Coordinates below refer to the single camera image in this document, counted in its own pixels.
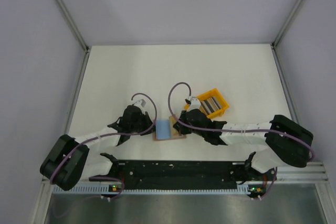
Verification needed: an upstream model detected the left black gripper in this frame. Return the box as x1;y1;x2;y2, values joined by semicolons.
130;111;158;136

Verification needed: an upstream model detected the tan leather card holder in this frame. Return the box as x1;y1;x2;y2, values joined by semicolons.
153;116;186;141

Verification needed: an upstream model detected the yellow plastic bin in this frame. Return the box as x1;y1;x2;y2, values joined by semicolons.
184;88;229;119

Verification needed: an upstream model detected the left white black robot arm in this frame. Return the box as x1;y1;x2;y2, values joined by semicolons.
39;104;155;190

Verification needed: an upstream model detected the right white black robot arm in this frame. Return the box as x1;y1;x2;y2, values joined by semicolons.
173;109;314;180

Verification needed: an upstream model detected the stack of striped cards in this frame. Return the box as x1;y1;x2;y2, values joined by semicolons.
201;97;222;115

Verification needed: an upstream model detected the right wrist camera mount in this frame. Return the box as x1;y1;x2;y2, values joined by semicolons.
185;95;201;108

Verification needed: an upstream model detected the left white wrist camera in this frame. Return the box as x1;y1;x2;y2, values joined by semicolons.
132;99;146;109

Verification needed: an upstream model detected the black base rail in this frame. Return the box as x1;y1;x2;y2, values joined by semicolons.
89;160;275;190

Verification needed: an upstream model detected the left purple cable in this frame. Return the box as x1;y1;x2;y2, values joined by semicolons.
49;92;158;185

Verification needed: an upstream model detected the purple cable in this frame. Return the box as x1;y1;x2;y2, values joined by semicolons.
167;81;315;162
49;92;158;185

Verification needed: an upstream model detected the white slotted cable duct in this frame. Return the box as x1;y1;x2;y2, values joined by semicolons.
54;183;253;196

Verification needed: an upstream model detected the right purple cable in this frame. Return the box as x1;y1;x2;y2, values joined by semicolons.
167;81;315;162

